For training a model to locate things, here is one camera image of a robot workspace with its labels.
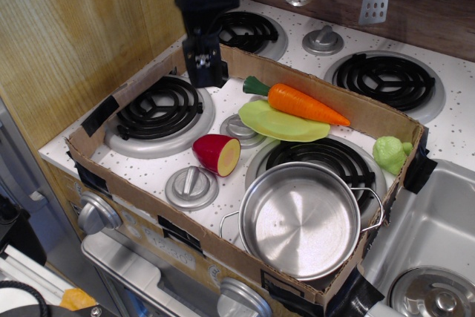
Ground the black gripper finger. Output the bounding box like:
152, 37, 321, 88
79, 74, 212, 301
183, 32, 225, 88

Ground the orange toy carrot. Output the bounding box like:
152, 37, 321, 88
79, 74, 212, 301
243, 76, 350, 126

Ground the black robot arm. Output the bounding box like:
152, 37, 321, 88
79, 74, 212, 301
175, 0, 240, 88

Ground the light green plastic plate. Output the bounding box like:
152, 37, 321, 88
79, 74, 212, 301
238, 99, 330, 143

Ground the back left stove burner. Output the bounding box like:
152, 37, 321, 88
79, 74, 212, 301
217, 11, 288, 61

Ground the stove burner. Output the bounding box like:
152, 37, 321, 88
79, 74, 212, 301
324, 50, 446, 124
245, 135, 387, 228
217, 11, 288, 61
105, 75, 215, 159

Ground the front left stove burner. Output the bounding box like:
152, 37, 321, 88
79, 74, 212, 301
105, 75, 215, 159

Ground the silver middle stove knob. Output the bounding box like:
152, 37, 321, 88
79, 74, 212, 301
220, 114, 266, 149

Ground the silver stove knob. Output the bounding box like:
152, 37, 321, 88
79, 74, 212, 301
220, 114, 266, 149
165, 166, 219, 211
302, 25, 344, 56

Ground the red halved toy fruit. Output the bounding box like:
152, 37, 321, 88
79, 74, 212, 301
192, 134, 241, 177

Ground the silver back stove knob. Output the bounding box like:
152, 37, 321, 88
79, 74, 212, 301
302, 25, 344, 56

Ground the silver front stove knob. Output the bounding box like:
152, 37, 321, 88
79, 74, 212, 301
165, 166, 219, 211

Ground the hanging silver slotted spatula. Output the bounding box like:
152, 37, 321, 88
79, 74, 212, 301
358, 0, 389, 26

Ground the front right stove burner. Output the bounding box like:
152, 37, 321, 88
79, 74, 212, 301
245, 135, 387, 228

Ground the brown cardboard fence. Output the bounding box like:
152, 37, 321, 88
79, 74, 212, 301
66, 46, 428, 306

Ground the silver left oven knob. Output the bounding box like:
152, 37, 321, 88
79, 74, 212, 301
78, 192, 122, 235

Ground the silver oven knob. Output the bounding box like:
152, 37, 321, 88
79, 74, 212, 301
78, 192, 122, 235
217, 277, 272, 317

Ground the silver metal pot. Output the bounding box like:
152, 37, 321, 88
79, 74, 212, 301
235, 162, 385, 281

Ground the back right stove burner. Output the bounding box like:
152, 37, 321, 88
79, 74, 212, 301
324, 50, 446, 124

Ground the green toy lettuce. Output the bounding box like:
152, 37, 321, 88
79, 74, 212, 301
373, 136, 413, 175

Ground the silver right oven knob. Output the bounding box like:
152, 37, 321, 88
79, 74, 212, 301
217, 277, 272, 317

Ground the stainless steel sink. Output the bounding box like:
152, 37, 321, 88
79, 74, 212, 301
363, 160, 474, 316

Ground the silver sink drain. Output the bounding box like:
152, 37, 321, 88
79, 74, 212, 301
387, 267, 474, 316

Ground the silver oven door handle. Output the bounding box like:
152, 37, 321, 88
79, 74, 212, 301
82, 232, 218, 316

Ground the black cable bottom left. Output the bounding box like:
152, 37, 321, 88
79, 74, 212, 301
0, 279, 49, 317

